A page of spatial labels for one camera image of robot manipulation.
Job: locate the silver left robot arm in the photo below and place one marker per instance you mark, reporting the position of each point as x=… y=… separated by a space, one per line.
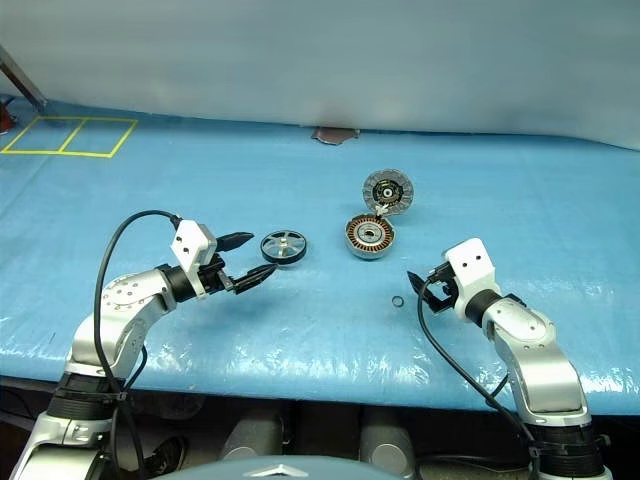
x=120 y=300

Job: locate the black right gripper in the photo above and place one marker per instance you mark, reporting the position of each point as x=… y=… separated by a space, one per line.
x=442 y=287

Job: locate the motor stator housing copper windings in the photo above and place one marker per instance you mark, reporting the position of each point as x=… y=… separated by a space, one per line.
x=370 y=235

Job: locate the grey robot torso with emblem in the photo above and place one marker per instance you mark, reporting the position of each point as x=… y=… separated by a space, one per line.
x=280 y=472

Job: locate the black wheel-shaped rotor cap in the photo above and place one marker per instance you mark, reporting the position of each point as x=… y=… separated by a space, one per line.
x=282 y=247

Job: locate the black shoe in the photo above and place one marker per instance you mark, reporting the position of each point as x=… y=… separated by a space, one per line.
x=167 y=455

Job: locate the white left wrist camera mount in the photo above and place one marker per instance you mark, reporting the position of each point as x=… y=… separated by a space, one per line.
x=192 y=240

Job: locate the grey rounded cylinder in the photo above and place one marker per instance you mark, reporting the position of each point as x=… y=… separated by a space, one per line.
x=250 y=440
x=387 y=450

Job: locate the yellow tape double rectangle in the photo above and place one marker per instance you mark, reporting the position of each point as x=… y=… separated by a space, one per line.
x=55 y=153

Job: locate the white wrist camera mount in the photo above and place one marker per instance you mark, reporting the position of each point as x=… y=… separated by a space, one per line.
x=470 y=260
x=192 y=240

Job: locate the slanted metal bar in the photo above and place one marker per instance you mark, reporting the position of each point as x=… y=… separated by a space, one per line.
x=25 y=80

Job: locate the brown patch on table edge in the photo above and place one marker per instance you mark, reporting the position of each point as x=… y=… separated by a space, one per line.
x=335 y=135

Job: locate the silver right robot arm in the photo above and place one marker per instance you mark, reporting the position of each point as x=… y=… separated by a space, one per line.
x=525 y=330

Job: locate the silver motor end cover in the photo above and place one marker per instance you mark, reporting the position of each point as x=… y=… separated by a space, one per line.
x=387 y=192

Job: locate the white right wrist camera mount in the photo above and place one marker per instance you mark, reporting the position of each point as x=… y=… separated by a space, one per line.
x=470 y=260

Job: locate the blue plastic table cover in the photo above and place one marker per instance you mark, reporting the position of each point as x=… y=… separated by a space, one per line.
x=250 y=190

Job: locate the red object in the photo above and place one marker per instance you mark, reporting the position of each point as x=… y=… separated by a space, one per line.
x=4 y=120

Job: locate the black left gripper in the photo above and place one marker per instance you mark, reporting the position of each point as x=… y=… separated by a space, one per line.
x=212 y=275

